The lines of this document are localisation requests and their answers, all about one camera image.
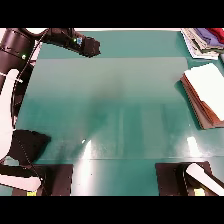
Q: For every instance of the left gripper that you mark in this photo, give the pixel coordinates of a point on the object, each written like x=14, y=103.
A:
x=90, y=46

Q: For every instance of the white T-shirt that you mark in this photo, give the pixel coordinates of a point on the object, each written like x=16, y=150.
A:
x=208, y=86

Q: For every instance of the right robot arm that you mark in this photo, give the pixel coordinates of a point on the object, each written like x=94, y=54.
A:
x=203, y=176

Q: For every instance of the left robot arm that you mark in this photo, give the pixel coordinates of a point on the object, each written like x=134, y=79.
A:
x=13, y=50

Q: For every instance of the heap of clothes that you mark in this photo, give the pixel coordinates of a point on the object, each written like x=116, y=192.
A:
x=200, y=48

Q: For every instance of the purple garment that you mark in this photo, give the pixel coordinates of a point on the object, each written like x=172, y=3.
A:
x=208, y=36

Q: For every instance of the red garment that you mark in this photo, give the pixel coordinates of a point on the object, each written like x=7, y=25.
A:
x=218, y=32

